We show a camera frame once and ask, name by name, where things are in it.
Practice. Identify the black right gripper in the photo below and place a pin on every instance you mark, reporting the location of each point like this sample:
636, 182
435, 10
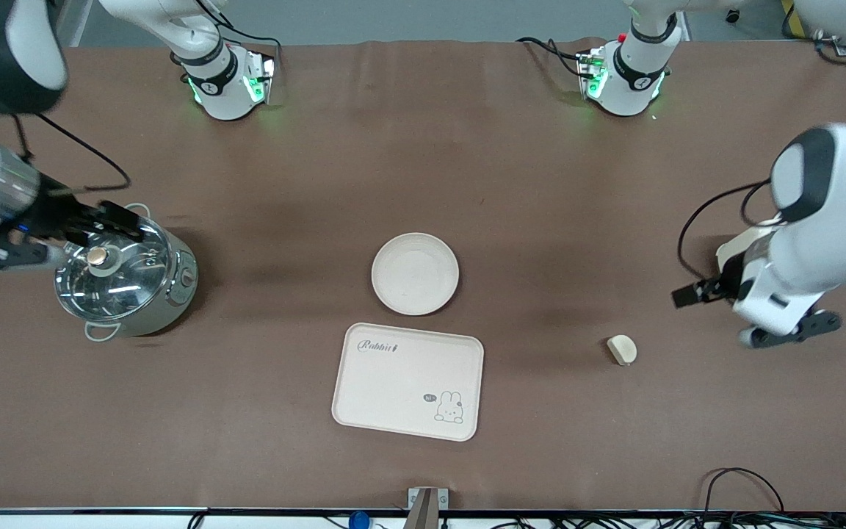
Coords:
52, 213

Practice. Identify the grey metal camera bracket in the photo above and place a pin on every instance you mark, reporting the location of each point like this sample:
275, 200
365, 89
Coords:
427, 503

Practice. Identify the cream rabbit print tray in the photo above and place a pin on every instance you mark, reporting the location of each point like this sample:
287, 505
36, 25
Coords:
401, 382

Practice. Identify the stainless steel cooking pot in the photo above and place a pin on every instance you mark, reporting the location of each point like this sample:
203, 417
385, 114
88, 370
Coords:
173, 290

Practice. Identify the cream left gripper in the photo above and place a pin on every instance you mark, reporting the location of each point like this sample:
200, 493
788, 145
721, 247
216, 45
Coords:
724, 282

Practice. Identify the glass pot lid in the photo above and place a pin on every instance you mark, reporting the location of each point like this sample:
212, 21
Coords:
111, 283

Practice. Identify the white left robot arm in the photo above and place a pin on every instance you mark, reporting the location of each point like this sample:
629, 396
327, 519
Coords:
827, 242

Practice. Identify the blue round knob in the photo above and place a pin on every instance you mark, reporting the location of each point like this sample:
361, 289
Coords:
358, 521

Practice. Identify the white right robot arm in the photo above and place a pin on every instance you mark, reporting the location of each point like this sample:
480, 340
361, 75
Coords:
221, 95

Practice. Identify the round cream plate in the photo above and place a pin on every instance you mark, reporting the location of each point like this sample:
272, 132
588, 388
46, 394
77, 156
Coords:
416, 273

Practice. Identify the white steamed bun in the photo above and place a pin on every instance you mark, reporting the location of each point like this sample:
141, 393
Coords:
622, 350

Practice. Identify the brown table cover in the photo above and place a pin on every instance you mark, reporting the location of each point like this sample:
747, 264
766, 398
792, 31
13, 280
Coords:
423, 162

